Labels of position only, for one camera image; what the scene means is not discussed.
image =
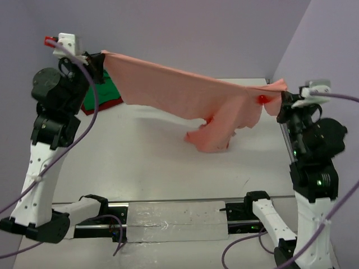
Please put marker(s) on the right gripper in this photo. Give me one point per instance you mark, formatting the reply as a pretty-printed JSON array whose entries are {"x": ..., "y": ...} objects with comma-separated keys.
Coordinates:
[{"x": 289, "y": 100}]

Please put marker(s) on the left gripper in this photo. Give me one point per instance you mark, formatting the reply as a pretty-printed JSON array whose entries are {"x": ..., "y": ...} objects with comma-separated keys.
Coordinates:
[{"x": 95, "y": 61}]

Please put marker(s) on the pink t shirt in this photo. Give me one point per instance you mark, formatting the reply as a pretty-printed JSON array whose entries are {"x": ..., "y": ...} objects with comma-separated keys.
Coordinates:
[{"x": 225, "y": 107}]

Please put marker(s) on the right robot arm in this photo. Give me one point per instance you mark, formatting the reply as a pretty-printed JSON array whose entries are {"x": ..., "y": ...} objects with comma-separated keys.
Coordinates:
[{"x": 312, "y": 146}]

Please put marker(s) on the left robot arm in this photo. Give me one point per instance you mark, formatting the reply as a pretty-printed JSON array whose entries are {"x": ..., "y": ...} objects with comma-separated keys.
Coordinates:
[{"x": 59, "y": 93}]

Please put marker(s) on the green folded t shirt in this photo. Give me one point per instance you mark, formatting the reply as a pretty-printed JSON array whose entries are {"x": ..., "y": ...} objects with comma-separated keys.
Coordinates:
[{"x": 106, "y": 92}]

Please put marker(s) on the red folded t shirt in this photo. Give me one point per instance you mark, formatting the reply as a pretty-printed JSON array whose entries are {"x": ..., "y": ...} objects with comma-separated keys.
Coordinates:
[{"x": 104, "y": 106}]

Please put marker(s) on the silver taped panel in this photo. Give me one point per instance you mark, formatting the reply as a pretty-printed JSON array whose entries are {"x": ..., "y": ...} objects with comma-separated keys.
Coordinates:
[{"x": 176, "y": 222}]

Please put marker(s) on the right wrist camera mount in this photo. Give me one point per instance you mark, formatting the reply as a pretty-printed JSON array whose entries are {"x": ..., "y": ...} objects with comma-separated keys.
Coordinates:
[{"x": 307, "y": 93}]

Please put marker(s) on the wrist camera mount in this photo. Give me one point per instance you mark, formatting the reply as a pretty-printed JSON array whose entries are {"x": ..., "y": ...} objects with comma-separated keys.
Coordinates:
[
  {"x": 307, "y": 93},
  {"x": 71, "y": 42}
]

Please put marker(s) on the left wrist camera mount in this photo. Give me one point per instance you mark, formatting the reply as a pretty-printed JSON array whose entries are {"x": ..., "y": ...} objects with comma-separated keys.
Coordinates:
[{"x": 71, "y": 42}]

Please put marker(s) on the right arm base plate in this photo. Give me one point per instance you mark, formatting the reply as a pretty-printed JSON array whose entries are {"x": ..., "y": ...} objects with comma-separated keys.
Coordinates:
[{"x": 239, "y": 221}]

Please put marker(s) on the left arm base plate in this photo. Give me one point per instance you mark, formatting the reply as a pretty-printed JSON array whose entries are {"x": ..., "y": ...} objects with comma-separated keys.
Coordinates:
[{"x": 106, "y": 227}]

